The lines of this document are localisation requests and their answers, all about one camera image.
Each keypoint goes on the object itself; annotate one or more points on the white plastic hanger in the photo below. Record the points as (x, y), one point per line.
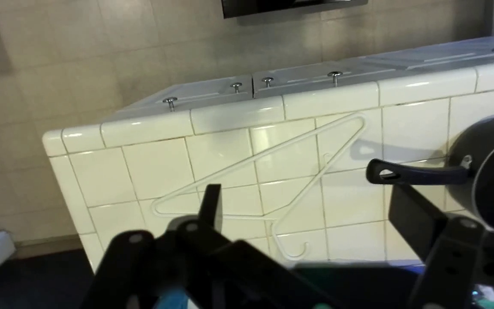
(241, 165)

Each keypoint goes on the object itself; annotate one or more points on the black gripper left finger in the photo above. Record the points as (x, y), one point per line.
(145, 268)

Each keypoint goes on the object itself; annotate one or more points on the white lower cabinets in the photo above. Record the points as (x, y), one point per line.
(201, 91)

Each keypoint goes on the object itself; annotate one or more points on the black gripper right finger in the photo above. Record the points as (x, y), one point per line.
(458, 263)

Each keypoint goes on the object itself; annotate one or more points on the black saucepan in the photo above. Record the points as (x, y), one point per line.
(488, 148)

